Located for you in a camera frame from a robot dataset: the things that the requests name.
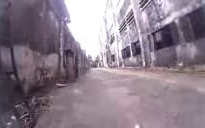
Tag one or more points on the trees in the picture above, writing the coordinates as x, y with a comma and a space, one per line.
96, 61

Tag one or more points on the utility pole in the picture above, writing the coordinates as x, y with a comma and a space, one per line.
140, 43
116, 43

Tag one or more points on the brown-grey dirt road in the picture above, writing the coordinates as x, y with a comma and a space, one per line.
123, 100

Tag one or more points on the pale flat litter piece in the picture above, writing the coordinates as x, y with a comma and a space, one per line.
61, 85

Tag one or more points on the pile of debris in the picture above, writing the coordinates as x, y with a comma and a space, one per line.
30, 110

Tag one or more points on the grey concrete building with windows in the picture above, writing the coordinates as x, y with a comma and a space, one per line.
190, 50

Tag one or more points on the stained dark concrete wall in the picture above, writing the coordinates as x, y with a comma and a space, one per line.
30, 63

